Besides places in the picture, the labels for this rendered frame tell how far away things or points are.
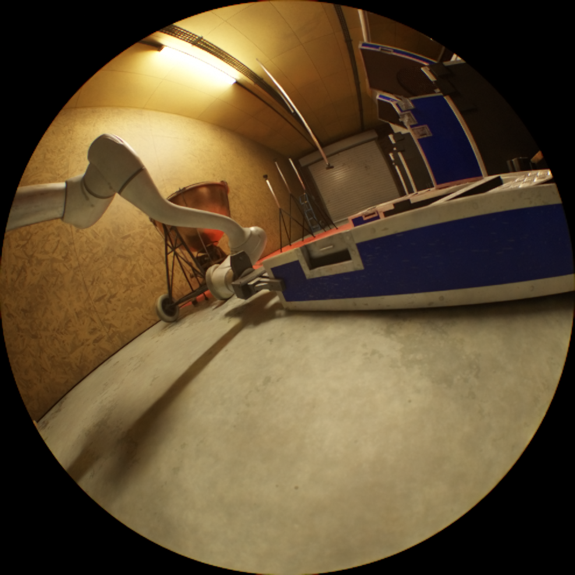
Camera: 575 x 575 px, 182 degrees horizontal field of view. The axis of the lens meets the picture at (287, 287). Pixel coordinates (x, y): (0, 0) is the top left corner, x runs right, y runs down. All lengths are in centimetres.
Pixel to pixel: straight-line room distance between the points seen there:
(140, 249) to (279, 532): 205
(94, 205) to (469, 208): 75
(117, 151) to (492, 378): 72
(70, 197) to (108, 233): 149
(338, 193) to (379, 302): 725
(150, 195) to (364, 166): 739
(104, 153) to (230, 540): 65
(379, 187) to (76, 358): 828
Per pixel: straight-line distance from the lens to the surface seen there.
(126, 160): 53
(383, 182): 755
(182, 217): 55
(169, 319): 132
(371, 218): 154
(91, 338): 184
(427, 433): 18
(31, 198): 60
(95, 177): 56
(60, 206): 61
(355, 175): 754
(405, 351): 24
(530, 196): 29
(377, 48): 227
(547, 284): 34
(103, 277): 190
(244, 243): 65
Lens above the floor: 17
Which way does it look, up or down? 15 degrees down
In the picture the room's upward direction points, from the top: 24 degrees counter-clockwise
